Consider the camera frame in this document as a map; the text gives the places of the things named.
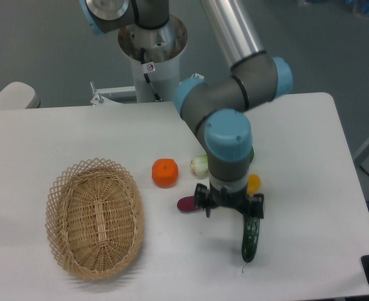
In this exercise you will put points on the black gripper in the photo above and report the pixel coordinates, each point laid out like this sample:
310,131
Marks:
249,205

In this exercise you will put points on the dark green cucumber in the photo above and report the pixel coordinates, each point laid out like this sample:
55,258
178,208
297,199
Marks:
251,229

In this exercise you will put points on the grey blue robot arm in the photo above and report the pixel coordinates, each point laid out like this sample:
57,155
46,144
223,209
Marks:
214,113

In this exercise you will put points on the yellow mango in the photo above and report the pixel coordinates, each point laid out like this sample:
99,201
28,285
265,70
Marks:
254,183

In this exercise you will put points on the purple sweet potato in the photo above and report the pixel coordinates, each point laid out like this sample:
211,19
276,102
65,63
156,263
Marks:
187,205

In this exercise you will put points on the green bok choy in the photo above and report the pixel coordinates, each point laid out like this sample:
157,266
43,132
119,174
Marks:
199,167

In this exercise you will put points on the orange tangerine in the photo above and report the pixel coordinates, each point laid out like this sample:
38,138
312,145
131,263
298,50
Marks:
165,172

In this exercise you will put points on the woven wicker basket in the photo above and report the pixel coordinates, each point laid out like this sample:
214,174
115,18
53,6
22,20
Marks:
94,219

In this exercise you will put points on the white chair armrest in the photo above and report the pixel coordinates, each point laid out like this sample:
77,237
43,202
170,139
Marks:
18,96

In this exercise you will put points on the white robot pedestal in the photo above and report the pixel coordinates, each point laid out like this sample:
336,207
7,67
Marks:
156,50

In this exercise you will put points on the white metal base frame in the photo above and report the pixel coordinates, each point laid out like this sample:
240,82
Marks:
115,92

